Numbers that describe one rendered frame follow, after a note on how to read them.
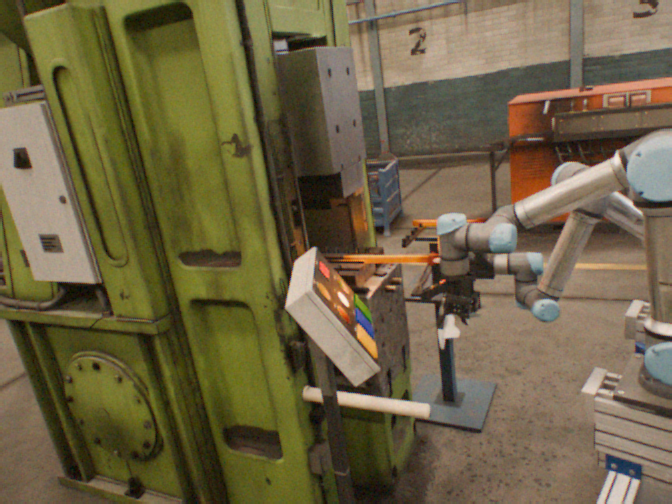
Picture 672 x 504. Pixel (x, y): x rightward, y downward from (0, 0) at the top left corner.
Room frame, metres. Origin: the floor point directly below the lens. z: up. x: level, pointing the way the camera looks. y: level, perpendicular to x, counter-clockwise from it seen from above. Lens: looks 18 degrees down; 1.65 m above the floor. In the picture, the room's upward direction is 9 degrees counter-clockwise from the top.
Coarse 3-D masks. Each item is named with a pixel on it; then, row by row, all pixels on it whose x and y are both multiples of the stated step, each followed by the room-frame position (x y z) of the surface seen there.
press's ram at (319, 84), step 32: (288, 64) 1.74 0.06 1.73; (320, 64) 1.71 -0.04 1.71; (352, 64) 1.94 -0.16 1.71; (288, 96) 1.75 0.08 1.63; (320, 96) 1.70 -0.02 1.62; (352, 96) 1.90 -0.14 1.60; (320, 128) 1.71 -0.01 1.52; (352, 128) 1.87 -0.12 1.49; (320, 160) 1.71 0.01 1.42; (352, 160) 1.84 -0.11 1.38
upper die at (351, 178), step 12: (348, 168) 1.80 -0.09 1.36; (360, 168) 1.89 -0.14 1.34; (300, 180) 1.81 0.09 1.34; (312, 180) 1.79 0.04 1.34; (324, 180) 1.77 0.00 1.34; (336, 180) 1.75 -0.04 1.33; (348, 180) 1.79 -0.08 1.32; (360, 180) 1.88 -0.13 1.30; (300, 192) 1.82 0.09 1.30; (312, 192) 1.79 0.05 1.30; (324, 192) 1.77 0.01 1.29; (336, 192) 1.75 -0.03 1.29; (348, 192) 1.78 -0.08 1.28
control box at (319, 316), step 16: (304, 256) 1.43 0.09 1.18; (320, 256) 1.42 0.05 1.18; (304, 272) 1.28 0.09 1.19; (320, 272) 1.30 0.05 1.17; (336, 272) 1.45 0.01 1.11; (304, 288) 1.15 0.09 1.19; (336, 288) 1.32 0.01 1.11; (288, 304) 1.13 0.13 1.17; (304, 304) 1.12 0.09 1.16; (320, 304) 1.12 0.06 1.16; (336, 304) 1.21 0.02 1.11; (352, 304) 1.34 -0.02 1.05; (304, 320) 1.12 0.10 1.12; (320, 320) 1.12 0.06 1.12; (336, 320) 1.12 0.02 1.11; (352, 320) 1.22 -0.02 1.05; (320, 336) 1.12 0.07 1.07; (336, 336) 1.12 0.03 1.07; (352, 336) 1.12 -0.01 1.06; (336, 352) 1.12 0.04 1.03; (352, 352) 1.12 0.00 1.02; (368, 352) 1.14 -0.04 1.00; (352, 368) 1.12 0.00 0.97; (368, 368) 1.12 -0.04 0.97
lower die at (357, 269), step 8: (336, 256) 1.93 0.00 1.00; (344, 256) 1.91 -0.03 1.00; (336, 264) 1.86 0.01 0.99; (344, 264) 1.85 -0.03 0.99; (352, 264) 1.83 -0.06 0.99; (360, 264) 1.82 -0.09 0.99; (368, 264) 1.86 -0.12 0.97; (344, 272) 1.79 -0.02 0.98; (352, 272) 1.77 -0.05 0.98; (360, 272) 1.78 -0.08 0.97; (368, 272) 1.85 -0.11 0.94; (344, 280) 1.76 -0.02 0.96; (352, 280) 1.74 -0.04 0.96; (360, 280) 1.78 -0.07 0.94
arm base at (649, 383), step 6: (642, 366) 1.11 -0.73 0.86; (642, 372) 1.10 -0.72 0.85; (648, 372) 1.08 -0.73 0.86; (642, 378) 1.09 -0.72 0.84; (648, 378) 1.08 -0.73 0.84; (654, 378) 1.06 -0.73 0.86; (642, 384) 1.08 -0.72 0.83; (648, 384) 1.06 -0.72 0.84; (654, 384) 1.05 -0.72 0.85; (660, 384) 1.04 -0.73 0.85; (648, 390) 1.06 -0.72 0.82; (654, 390) 1.05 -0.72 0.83; (660, 390) 1.04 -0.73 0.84; (666, 390) 1.03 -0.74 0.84; (660, 396) 1.04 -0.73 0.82; (666, 396) 1.03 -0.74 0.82
